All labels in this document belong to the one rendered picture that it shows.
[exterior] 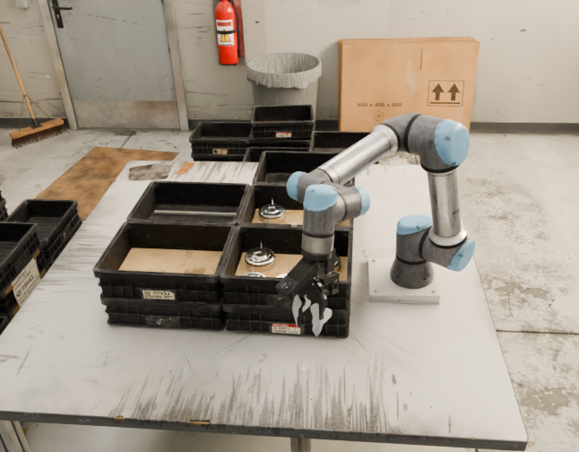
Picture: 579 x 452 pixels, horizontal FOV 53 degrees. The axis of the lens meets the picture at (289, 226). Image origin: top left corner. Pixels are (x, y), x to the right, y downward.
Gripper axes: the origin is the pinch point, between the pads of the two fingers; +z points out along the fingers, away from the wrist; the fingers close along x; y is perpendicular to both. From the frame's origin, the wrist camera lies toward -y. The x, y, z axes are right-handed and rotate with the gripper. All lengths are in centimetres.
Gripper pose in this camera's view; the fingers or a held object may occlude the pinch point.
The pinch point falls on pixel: (306, 327)
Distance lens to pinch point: 144.9
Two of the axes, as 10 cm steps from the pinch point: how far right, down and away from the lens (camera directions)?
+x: -7.3, -2.6, 6.3
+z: -0.5, 9.5, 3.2
